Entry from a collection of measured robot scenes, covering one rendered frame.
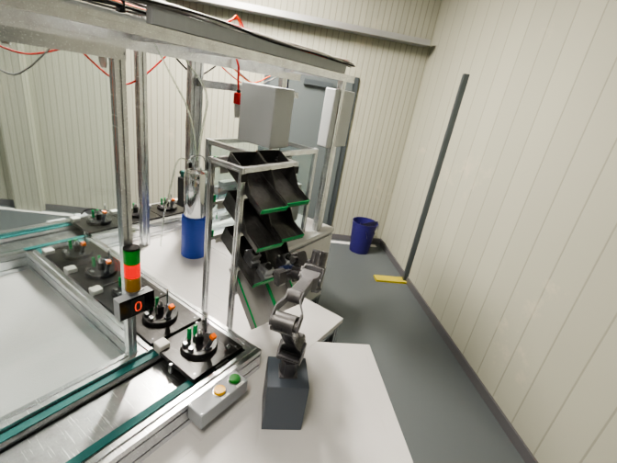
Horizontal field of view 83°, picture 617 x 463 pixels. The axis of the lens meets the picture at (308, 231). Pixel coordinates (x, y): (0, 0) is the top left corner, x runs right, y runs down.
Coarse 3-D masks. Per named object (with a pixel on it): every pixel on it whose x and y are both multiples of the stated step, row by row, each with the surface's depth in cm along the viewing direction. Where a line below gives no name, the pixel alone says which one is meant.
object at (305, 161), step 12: (240, 144) 258; (252, 144) 269; (288, 156) 240; (300, 156) 252; (312, 156) 265; (216, 168) 236; (300, 168) 257; (216, 180) 239; (228, 180) 232; (300, 180) 262; (216, 192) 242; (216, 216) 248; (228, 216) 240; (300, 216) 280; (216, 228) 251; (300, 228) 286
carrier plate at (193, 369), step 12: (204, 324) 150; (180, 336) 141; (228, 336) 145; (168, 348) 134; (240, 348) 140; (168, 360) 130; (180, 360) 129; (192, 360) 130; (204, 360) 131; (216, 360) 132; (180, 372) 126; (192, 372) 125; (204, 372) 126
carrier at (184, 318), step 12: (168, 288) 152; (156, 300) 150; (168, 300) 154; (144, 312) 145; (156, 312) 149; (180, 312) 154; (192, 312) 156; (144, 324) 144; (156, 324) 143; (168, 324) 146; (180, 324) 147; (192, 324) 150; (144, 336) 138; (156, 336) 139; (168, 336) 141
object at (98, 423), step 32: (96, 384) 117; (128, 384) 123; (160, 384) 125; (192, 384) 123; (32, 416) 104; (64, 416) 109; (96, 416) 110; (128, 416) 112; (0, 448) 96; (32, 448) 99; (64, 448) 100; (96, 448) 98
